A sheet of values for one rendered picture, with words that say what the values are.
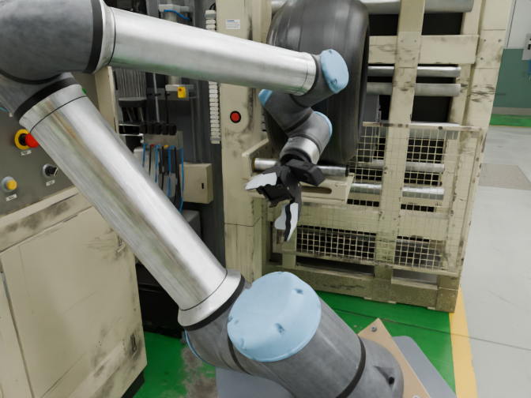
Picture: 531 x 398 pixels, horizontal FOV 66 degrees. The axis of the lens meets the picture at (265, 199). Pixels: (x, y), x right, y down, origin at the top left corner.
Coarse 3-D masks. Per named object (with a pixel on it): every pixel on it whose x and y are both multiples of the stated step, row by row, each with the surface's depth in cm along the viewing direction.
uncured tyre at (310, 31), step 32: (288, 0) 133; (320, 0) 127; (352, 0) 126; (288, 32) 122; (320, 32) 120; (352, 32) 120; (352, 64) 119; (352, 96) 122; (352, 128) 128; (320, 160) 141
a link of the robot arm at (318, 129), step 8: (312, 112) 102; (312, 120) 101; (320, 120) 103; (328, 120) 105; (296, 128) 100; (304, 128) 100; (312, 128) 101; (320, 128) 102; (328, 128) 104; (288, 136) 104; (296, 136) 99; (304, 136) 98; (312, 136) 99; (320, 136) 101; (328, 136) 104; (320, 144) 100; (320, 152) 100
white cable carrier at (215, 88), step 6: (210, 12) 143; (216, 12) 144; (210, 18) 144; (216, 18) 147; (210, 24) 145; (210, 30) 145; (216, 30) 149; (216, 84) 154; (210, 90) 152; (216, 90) 152; (210, 96) 153; (216, 96) 153; (216, 102) 157; (210, 108) 155; (216, 108) 154; (210, 114) 156; (216, 114) 155; (216, 120) 156; (216, 126) 157; (216, 132) 157
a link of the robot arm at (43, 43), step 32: (0, 0) 55; (32, 0) 53; (64, 0) 54; (96, 0) 56; (0, 32) 54; (32, 32) 54; (64, 32) 54; (96, 32) 56; (128, 32) 60; (160, 32) 63; (192, 32) 67; (0, 64) 57; (32, 64) 56; (64, 64) 57; (96, 64) 59; (128, 64) 63; (160, 64) 65; (192, 64) 68; (224, 64) 71; (256, 64) 75; (288, 64) 80; (320, 64) 85; (320, 96) 90
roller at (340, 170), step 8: (256, 160) 148; (264, 160) 147; (272, 160) 146; (256, 168) 148; (264, 168) 147; (320, 168) 141; (328, 168) 141; (336, 168) 140; (344, 168) 139; (344, 176) 140
